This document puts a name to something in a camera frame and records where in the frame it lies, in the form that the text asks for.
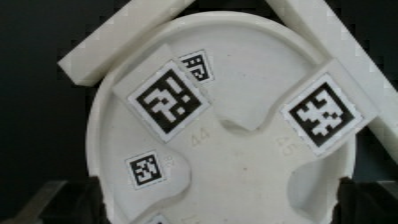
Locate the white cross-shaped table base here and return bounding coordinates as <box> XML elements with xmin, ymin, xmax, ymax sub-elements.
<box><xmin>112</xmin><ymin>47</ymin><xmax>377</xmax><ymax>224</ymax></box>

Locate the white round table top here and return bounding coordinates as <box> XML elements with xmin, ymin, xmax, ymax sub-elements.
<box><xmin>87</xmin><ymin>12</ymin><xmax>355</xmax><ymax>224</ymax></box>

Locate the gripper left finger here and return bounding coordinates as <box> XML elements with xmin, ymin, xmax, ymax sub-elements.
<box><xmin>7</xmin><ymin>177</ymin><xmax>108</xmax><ymax>224</ymax></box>

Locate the white right fence bar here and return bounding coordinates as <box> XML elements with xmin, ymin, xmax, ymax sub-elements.
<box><xmin>59</xmin><ymin>0</ymin><xmax>196</xmax><ymax>86</ymax></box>

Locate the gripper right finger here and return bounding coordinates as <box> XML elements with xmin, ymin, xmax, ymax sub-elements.
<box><xmin>336</xmin><ymin>178</ymin><xmax>398</xmax><ymax>224</ymax></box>

